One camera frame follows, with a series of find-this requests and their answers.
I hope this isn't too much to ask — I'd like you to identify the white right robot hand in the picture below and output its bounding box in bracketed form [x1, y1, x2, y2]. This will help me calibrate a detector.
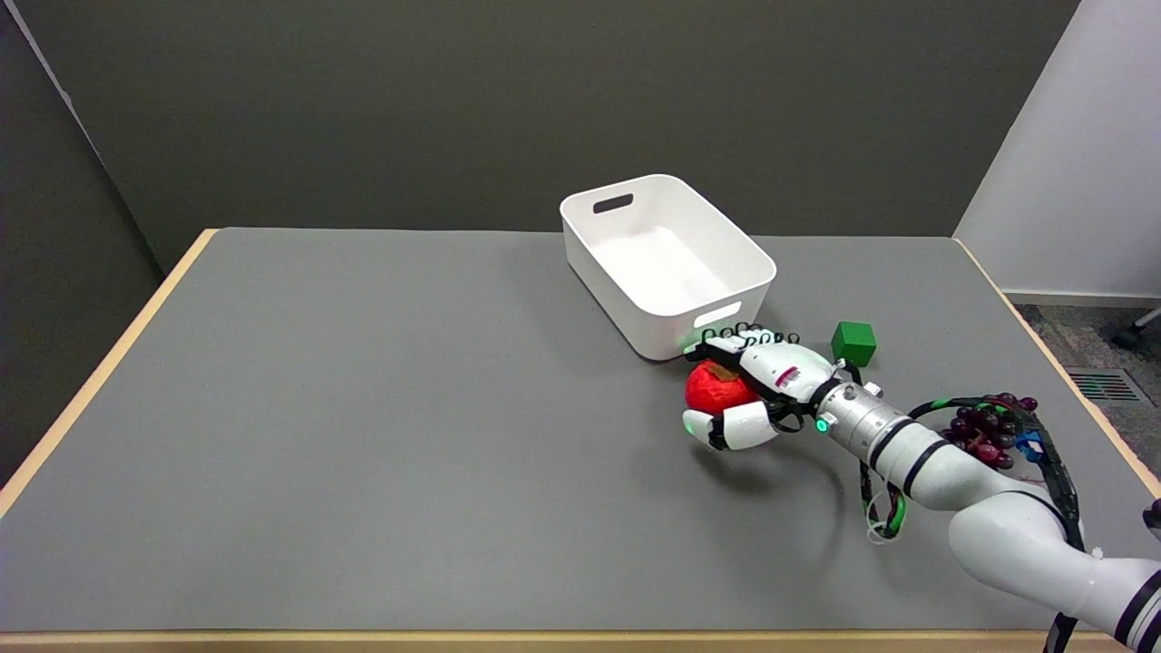
[682, 323, 841, 453]

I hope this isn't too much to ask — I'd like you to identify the red tomato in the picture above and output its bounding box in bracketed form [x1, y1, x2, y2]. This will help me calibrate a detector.
[685, 360, 759, 417]

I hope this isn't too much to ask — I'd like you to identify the green cube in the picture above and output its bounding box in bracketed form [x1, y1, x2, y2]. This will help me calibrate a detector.
[831, 321, 878, 368]

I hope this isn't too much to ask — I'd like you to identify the white plastic bin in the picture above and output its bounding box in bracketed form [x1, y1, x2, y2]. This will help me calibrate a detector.
[560, 173, 778, 363]

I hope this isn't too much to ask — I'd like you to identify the purple grape bunch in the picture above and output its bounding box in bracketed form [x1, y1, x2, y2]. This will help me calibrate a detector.
[943, 393, 1039, 471]

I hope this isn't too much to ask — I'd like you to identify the floor vent grille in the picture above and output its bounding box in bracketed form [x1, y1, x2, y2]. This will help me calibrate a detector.
[1067, 367, 1143, 404]

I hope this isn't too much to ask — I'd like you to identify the black chair leg caster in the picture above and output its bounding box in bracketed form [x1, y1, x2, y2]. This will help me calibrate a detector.
[1114, 308, 1161, 350]

